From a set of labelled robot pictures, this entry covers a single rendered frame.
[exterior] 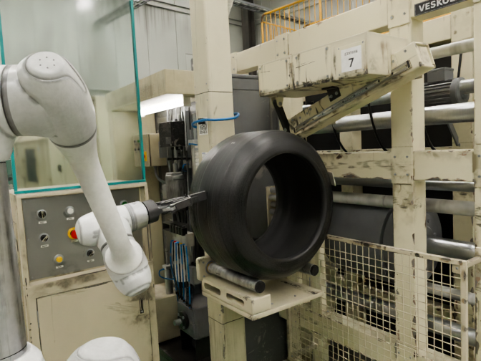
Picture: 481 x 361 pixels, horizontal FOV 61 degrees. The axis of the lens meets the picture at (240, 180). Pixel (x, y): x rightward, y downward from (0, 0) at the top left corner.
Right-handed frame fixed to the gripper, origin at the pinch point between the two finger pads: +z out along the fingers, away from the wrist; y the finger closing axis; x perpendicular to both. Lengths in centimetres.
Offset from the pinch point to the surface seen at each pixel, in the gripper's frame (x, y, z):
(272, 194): 18, 38, 64
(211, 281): 39.4, 17.3, 8.4
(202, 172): -7.1, 6.7, 8.0
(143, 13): -339, 970, 466
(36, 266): 21, 60, -48
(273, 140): -14.3, -11.3, 29.2
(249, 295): 39.6, -6.7, 9.9
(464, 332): 57, -60, 56
